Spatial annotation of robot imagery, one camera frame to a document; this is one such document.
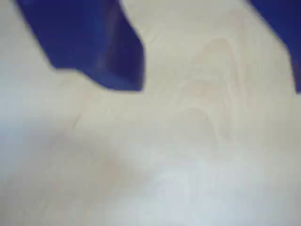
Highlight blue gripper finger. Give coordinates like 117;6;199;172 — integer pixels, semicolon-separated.
246;0;301;94
16;0;144;92

